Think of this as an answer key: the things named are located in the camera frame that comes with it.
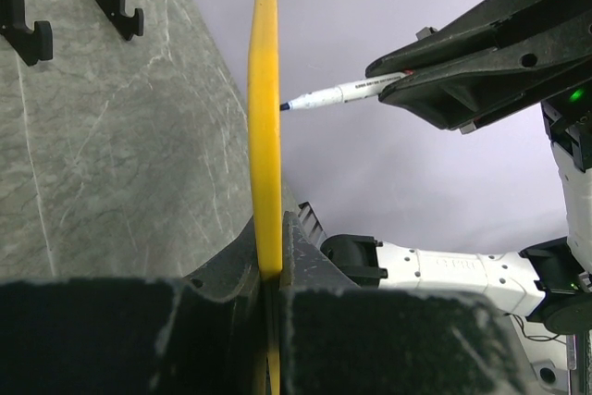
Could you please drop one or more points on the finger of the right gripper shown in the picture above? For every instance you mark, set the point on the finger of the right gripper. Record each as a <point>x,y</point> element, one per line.
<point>490,24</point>
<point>491,84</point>

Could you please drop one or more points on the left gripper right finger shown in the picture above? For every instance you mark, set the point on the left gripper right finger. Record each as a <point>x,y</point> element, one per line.
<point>338,338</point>

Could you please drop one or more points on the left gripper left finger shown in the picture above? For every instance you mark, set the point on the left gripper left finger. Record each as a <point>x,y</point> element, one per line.
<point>200,334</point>

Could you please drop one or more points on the white blue whiteboard marker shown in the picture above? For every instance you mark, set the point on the white blue whiteboard marker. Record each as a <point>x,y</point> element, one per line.
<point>344,93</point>

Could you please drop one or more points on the yellow framed whiteboard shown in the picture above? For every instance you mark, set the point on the yellow framed whiteboard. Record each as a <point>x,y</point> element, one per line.
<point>263,100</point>

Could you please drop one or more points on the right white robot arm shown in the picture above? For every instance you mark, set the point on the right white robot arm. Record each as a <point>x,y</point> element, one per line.
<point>547,283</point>

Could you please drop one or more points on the wire whiteboard easel stand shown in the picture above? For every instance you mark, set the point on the wire whiteboard easel stand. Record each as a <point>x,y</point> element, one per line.
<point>38,30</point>

